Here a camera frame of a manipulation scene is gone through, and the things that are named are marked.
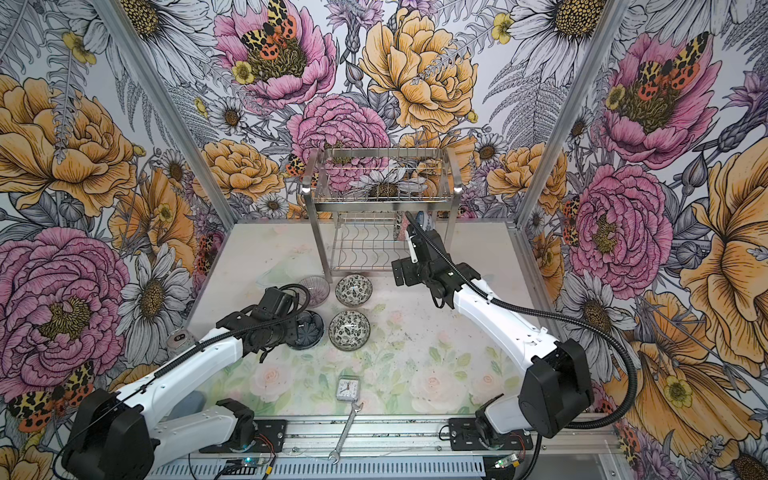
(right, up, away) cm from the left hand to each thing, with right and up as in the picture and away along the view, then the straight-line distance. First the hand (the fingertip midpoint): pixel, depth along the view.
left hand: (285, 338), depth 84 cm
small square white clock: (+18, -12, -5) cm, 22 cm away
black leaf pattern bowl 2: (+17, +1, +5) cm, 18 cm away
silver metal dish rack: (+16, +45, +34) cm, 59 cm away
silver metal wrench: (+20, -16, -6) cm, 27 cm away
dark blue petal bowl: (+5, +1, +5) cm, 7 cm away
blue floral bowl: (+41, +34, +21) cm, 58 cm away
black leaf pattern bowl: (+17, +11, +16) cm, 26 cm away
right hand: (+35, +19, -1) cm, 40 cm away
